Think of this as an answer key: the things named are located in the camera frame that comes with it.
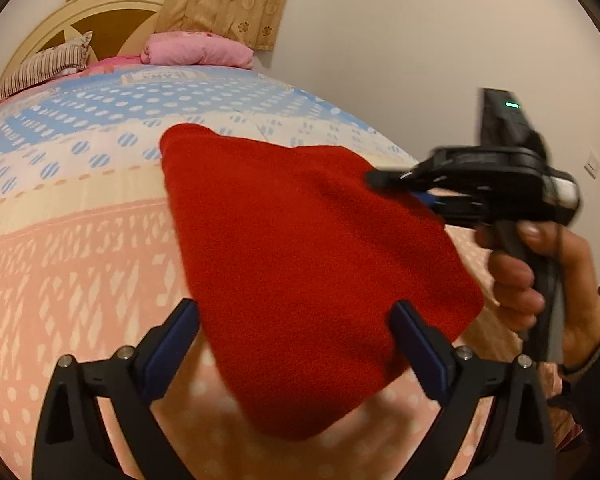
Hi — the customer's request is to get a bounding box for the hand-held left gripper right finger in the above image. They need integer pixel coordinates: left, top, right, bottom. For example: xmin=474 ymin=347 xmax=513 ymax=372
xmin=390 ymin=300 xmax=556 ymax=480

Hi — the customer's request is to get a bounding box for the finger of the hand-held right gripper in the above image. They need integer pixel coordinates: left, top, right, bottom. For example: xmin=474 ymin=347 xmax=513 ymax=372
xmin=414 ymin=190 xmax=489 ymax=231
xmin=365 ymin=147 xmax=448 ymax=192

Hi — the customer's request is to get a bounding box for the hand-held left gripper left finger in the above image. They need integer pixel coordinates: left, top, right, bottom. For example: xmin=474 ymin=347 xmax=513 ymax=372
xmin=30 ymin=297 xmax=201 ymax=480

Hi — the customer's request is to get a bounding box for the red knit garment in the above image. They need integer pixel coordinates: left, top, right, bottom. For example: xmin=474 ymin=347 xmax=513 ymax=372
xmin=159 ymin=122 xmax=485 ymax=442

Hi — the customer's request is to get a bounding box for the person's right forearm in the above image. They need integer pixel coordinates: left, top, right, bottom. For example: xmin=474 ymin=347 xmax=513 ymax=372
xmin=547 ymin=297 xmax=600 ymax=461

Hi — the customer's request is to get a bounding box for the person's right hand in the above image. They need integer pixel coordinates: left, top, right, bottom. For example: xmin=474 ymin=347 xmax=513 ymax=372
xmin=475 ymin=220 xmax=600 ymax=376

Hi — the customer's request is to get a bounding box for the pink blue dotted bed cover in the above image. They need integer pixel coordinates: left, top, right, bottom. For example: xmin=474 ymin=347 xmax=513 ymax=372
xmin=0 ymin=62 xmax=588 ymax=480

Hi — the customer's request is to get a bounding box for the pink pillow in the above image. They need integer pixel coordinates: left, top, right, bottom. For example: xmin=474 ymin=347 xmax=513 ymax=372
xmin=140 ymin=31 xmax=256 ymax=71

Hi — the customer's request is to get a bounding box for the beige floral curtain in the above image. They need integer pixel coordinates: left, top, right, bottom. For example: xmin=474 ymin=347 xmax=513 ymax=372
xmin=65 ymin=0 xmax=301 ymax=52

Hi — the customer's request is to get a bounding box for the striped pillow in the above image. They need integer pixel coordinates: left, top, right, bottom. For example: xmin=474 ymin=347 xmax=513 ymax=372
xmin=0 ymin=30 xmax=95 ymax=106

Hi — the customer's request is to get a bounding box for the cream wooden headboard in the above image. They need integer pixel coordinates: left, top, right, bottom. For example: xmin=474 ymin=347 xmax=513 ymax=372
xmin=2 ymin=0 xmax=173 ymax=86

